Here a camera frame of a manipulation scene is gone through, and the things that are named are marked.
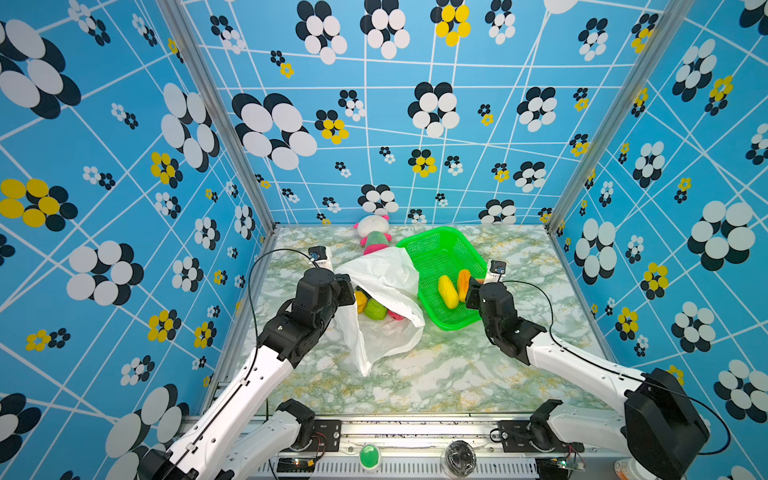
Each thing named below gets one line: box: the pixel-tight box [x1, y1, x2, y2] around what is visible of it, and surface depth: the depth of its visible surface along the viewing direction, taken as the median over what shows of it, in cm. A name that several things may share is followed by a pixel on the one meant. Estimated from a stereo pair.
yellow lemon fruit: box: [438, 275, 459, 309], surface depth 98 cm
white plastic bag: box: [334, 247, 426, 377], surface depth 80 cm
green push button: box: [359, 444, 379, 469], surface depth 64 cm
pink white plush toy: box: [353, 214, 392, 255], surface depth 112 cm
